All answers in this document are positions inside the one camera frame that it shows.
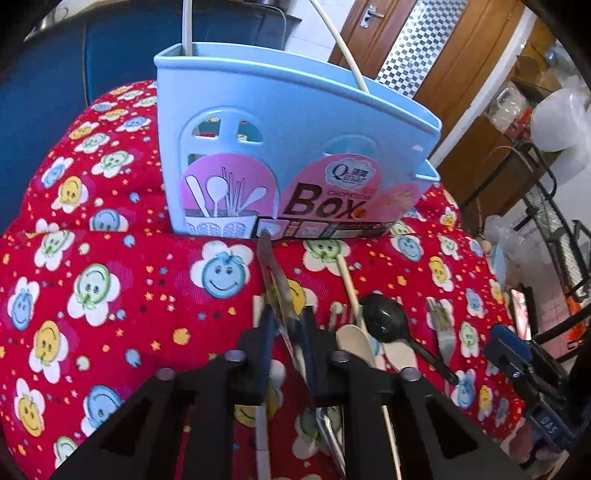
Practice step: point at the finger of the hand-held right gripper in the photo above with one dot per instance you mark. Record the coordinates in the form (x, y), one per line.
(510, 344)

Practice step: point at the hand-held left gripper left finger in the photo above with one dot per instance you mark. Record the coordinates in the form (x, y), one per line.
(267, 360)

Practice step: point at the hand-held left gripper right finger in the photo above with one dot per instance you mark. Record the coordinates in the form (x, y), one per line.
(308, 364)

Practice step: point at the metal fork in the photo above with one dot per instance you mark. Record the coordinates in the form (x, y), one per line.
(442, 332)

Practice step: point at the patterned metal knife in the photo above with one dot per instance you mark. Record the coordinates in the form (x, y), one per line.
(273, 272)

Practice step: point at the black plastic spoon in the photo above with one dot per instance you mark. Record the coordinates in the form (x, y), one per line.
(383, 316)

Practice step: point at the blue plastic utensil box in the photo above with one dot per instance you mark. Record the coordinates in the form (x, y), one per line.
(277, 138)

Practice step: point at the smartphone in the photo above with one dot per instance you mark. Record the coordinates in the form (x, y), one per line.
(520, 309)

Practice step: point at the red smiley flower blanket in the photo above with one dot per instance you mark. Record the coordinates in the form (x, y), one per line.
(138, 258)

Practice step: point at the white plastic bag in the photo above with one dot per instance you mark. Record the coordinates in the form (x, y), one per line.
(558, 120)

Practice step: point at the clear plastic containers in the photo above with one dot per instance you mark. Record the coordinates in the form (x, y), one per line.
(508, 106)

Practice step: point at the cardboard box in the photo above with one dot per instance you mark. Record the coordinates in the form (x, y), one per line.
(535, 69)

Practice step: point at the wooden door with checkered glass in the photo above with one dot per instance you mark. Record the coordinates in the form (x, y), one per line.
(443, 50)

